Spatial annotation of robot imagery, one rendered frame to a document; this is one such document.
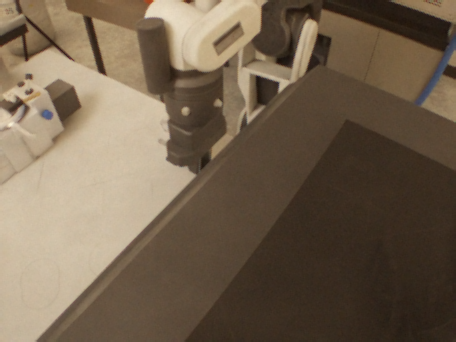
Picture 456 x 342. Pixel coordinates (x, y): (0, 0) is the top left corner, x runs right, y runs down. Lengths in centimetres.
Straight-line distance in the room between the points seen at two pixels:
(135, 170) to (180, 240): 45
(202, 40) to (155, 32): 6
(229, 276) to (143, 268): 5
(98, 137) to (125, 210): 20
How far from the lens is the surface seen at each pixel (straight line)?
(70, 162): 69
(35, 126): 71
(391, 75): 186
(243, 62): 90
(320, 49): 241
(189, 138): 50
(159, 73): 43
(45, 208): 64
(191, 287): 18
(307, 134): 25
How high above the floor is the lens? 136
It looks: 50 degrees down
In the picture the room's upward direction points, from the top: straight up
